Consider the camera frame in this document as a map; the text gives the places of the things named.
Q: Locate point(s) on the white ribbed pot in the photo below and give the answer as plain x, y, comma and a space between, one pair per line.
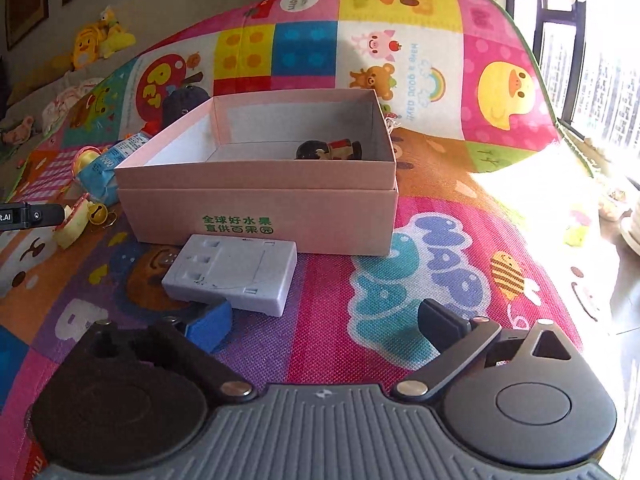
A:
631, 230

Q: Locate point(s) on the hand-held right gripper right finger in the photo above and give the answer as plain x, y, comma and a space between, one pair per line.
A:
439, 321

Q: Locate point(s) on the grey sofa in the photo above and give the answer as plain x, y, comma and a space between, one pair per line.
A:
50, 77

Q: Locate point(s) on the black plush toy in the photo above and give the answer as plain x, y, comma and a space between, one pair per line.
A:
182, 105

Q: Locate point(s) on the pink plush toy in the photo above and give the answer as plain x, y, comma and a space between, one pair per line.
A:
20, 131

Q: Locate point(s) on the pink cardboard box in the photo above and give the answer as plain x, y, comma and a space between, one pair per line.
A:
250, 210

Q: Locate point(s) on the yellow duck toy with bells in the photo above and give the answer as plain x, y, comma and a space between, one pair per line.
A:
75, 224

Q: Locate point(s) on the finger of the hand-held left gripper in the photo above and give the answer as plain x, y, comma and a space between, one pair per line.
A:
47, 215

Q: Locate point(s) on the colourful cartoon play mat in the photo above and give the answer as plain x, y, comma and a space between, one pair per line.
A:
350, 35

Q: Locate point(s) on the grey plastic power adapter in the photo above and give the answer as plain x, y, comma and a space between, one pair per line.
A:
235, 275

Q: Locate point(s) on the dark window frame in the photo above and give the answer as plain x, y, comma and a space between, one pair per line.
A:
580, 60

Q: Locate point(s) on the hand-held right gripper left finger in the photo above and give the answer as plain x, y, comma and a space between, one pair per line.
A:
207, 319

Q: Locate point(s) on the dark-haired red figurine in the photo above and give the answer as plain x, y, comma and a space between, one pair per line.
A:
311, 150

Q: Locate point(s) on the pile of pink white clothes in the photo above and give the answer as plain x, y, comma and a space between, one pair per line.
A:
65, 101

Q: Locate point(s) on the yellow bird plush toy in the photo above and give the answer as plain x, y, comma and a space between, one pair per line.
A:
119, 40

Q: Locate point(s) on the orange plastic capsule half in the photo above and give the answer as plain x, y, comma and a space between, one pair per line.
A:
90, 157

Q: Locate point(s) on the blue snack packet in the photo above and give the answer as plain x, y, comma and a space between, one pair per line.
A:
107, 175

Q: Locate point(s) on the yellow striped plush toy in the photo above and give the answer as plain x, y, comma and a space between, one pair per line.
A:
87, 45

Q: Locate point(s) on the dark framed wall picture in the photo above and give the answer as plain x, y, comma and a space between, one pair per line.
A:
25, 0

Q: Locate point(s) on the small white pot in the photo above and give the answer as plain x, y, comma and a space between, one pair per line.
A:
614, 205

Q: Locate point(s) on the long yellow plush toy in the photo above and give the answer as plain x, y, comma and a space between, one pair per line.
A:
61, 62

